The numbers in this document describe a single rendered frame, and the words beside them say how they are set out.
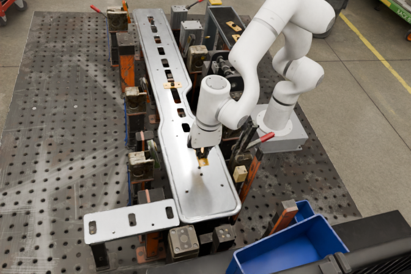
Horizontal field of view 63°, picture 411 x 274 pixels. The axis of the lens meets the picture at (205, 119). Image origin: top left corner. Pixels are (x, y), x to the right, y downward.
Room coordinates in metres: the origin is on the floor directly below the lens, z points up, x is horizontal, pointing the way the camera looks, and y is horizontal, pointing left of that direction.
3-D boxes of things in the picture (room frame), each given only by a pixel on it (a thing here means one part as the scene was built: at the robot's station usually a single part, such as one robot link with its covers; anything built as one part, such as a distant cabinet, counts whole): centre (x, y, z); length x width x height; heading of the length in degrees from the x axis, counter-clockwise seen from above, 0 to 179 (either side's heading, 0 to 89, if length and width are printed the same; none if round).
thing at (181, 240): (0.43, -0.01, 0.88); 0.08 x 0.08 x 0.36; 24
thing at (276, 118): (1.25, -0.35, 0.89); 0.19 x 0.19 x 0.18
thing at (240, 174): (0.71, -0.16, 0.88); 0.04 x 0.04 x 0.36; 24
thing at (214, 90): (0.73, -0.01, 1.35); 0.09 x 0.08 x 0.13; 57
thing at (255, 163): (0.70, -0.20, 0.95); 0.03 x 0.01 x 0.50; 24
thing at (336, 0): (3.86, -1.10, 0.36); 0.54 x 0.50 x 0.73; 110
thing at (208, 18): (1.74, 0.08, 0.92); 0.08 x 0.08 x 0.44; 24
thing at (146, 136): (0.84, 0.22, 0.84); 0.11 x 0.08 x 0.29; 114
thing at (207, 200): (1.17, 0.19, 1.00); 1.38 x 0.22 x 0.02; 24
